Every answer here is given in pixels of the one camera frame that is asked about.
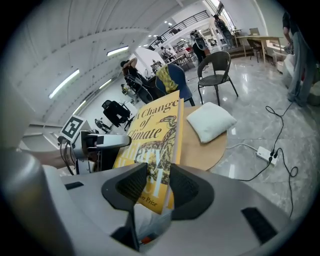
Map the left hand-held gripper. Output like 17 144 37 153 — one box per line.
57 114 133 176

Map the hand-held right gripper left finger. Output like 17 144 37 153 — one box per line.
100 161 149 213

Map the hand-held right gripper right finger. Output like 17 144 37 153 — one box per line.
168 163 216 221

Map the yellow book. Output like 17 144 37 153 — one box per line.
113 89 185 216

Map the person's left forearm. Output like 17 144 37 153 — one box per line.
27 149 76 170

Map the round wooden table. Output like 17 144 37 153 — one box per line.
119 104 229 173

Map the black office chair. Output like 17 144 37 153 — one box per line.
101 99 135 131

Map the long ceiling light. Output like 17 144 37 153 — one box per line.
98 78 113 90
106 45 130 57
72 99 87 116
48 68 81 100

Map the white pillow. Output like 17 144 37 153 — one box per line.
185 101 238 144

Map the white power strip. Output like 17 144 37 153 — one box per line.
255 145 279 166

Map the yellow plaid cloth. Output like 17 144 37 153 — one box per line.
155 64 180 95

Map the blue chair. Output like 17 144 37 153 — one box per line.
154 63 196 108

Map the dark wicker chair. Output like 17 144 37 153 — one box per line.
196 50 240 107

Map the black metal railing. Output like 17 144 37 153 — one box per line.
147 9 211 51

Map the dark wooden chair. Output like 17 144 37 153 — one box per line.
246 38 268 63

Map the light wooden table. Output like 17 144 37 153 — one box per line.
235 34 284 63

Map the black floor cable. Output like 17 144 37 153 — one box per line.
236 157 273 182
273 147 300 219
264 101 295 153

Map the white power cord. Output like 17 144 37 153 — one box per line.
225 142 259 151

